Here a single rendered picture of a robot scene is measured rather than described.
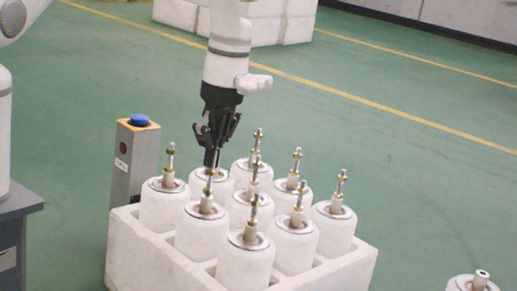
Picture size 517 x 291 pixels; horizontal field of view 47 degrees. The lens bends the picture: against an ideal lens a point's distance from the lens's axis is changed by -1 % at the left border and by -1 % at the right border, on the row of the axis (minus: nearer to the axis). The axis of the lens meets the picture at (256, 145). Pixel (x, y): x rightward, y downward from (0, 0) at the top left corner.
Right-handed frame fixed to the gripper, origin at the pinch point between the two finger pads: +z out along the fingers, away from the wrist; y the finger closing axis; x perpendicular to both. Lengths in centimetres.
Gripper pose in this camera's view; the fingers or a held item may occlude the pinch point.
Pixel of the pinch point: (211, 157)
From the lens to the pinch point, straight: 108.3
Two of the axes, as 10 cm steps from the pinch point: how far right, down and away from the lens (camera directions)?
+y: -4.8, 2.4, -8.5
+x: 8.6, 3.1, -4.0
